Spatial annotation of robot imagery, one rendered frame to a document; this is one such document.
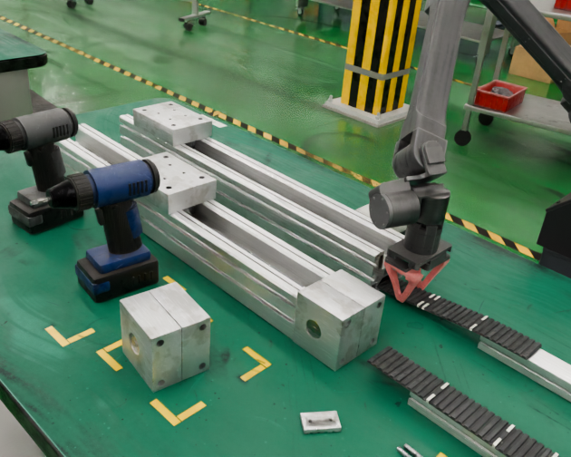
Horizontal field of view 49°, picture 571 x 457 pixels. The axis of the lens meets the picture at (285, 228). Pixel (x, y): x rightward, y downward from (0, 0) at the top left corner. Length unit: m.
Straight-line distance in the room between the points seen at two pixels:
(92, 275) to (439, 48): 0.69
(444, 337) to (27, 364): 0.64
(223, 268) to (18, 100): 1.65
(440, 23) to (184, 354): 0.70
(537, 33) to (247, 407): 0.86
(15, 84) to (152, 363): 1.82
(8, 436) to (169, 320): 0.87
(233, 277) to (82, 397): 0.31
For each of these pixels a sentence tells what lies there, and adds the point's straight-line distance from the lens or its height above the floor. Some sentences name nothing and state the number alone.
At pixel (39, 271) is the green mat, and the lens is 1.18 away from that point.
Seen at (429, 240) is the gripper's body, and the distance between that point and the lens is 1.04.
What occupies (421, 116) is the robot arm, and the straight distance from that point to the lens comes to 1.05.
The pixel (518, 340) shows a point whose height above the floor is 0.81.
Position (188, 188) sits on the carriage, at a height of 0.90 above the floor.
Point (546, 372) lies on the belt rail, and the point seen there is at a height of 0.81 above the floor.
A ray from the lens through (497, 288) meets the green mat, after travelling 1.23.
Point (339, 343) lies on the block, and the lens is 0.92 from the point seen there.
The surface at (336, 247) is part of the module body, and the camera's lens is 1.13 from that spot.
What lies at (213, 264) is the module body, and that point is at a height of 0.82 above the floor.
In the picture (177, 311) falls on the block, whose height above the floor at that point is 0.87.
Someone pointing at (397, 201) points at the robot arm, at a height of 0.99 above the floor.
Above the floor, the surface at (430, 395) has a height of 0.81.
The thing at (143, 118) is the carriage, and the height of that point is 0.90.
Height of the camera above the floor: 1.42
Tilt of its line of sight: 30 degrees down
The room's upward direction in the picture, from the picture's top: 5 degrees clockwise
